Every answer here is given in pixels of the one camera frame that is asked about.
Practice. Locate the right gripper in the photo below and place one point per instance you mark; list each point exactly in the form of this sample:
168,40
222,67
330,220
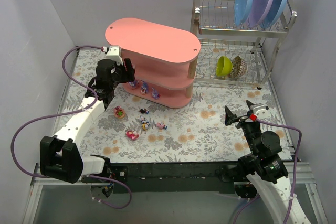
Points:
242,118

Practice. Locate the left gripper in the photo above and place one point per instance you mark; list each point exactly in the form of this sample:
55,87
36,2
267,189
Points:
126,71

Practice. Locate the pink purple cupcake toy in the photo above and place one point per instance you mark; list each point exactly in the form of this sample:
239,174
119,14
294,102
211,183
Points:
133,84

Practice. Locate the purple bunny head toy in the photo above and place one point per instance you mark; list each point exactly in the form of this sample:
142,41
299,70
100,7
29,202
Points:
144,88

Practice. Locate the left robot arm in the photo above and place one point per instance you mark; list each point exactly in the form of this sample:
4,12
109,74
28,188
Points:
59,155

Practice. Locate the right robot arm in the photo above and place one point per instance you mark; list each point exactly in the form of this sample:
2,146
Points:
263,167

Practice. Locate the pink three-tier shelf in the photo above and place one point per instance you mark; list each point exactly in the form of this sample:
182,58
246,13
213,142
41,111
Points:
164,57

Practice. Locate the black red mouse figure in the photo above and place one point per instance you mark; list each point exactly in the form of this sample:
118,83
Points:
144,111

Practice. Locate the pink flowerpot toy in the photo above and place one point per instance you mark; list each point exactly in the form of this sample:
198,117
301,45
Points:
119,112

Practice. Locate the patterned ceramic bowl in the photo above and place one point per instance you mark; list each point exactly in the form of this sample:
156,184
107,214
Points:
239,67

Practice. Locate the lime green bowl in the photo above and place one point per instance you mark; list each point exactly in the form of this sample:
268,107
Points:
224,67

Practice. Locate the blue white duck figure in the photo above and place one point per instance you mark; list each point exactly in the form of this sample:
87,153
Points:
143,120

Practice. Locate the yellow blue duck figure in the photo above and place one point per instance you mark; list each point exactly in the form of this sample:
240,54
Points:
145,126

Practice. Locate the floral table mat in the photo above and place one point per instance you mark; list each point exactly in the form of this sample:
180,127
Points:
195,133

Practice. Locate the steel dish rack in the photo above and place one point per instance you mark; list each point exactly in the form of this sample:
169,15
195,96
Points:
213,24

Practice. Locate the pink lying figure toy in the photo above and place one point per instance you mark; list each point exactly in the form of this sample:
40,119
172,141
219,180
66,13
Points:
132,135

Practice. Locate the purple plate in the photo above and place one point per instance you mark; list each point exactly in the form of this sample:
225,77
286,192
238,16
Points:
258,12

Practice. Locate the right blue plate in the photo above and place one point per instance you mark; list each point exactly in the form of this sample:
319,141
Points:
274,13

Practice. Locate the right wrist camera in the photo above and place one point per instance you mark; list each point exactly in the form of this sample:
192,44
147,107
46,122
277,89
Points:
260,110

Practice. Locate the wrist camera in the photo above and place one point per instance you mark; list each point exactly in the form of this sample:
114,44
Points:
260,110
114,53

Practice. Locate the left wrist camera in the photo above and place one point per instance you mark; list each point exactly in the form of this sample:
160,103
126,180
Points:
114,53

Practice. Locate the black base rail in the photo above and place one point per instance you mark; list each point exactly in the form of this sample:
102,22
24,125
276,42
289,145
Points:
222,177

